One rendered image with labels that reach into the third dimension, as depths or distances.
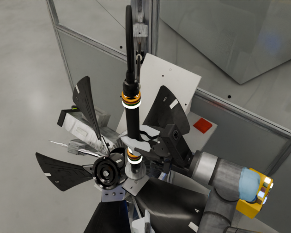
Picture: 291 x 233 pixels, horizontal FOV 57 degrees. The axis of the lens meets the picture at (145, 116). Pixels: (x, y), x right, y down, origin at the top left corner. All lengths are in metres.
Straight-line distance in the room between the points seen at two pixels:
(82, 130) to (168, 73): 0.45
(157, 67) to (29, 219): 1.64
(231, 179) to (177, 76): 0.55
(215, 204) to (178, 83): 0.53
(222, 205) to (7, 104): 2.68
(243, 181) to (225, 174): 0.04
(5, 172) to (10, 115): 0.65
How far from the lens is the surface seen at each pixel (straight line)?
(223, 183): 0.69
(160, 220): 0.94
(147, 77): 1.16
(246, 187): 0.69
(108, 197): 1.05
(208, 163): 0.69
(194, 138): 1.50
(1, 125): 2.96
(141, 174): 0.89
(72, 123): 1.25
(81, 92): 1.04
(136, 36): 1.21
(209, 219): 0.74
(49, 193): 2.39
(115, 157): 0.96
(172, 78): 1.12
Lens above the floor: 2.07
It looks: 51 degrees down
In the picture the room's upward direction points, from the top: straight up
